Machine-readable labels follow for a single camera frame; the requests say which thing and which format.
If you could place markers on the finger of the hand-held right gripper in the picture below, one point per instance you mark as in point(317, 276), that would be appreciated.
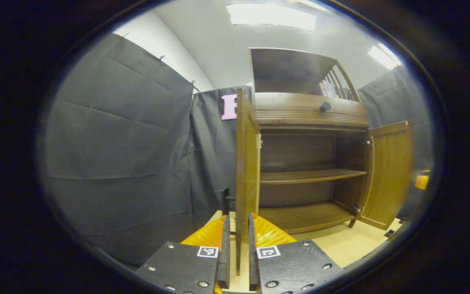
point(422, 181)

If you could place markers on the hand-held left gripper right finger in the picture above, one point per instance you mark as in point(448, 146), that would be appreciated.
point(253, 261)

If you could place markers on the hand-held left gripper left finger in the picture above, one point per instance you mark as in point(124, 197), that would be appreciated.
point(225, 257)

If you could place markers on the wooden shoe cabinet door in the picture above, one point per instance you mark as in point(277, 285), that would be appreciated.
point(390, 171)
point(245, 163)

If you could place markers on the wooden double-door shoe cabinet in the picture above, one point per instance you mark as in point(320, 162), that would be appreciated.
point(292, 69)

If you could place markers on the metal door hinge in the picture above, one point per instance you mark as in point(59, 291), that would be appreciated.
point(358, 210)
point(367, 142)
point(259, 141)

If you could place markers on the wooden cabinet shelf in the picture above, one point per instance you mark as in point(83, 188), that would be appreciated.
point(308, 175)

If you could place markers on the wooden cabinet drawer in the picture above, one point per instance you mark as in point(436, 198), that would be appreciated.
point(292, 108)

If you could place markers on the black round drawer knob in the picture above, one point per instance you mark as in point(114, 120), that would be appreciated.
point(325, 107)

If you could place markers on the small ceiling light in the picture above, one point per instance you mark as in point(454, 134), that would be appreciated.
point(384, 56)

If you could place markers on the large ceiling light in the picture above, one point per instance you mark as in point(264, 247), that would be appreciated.
point(271, 16)

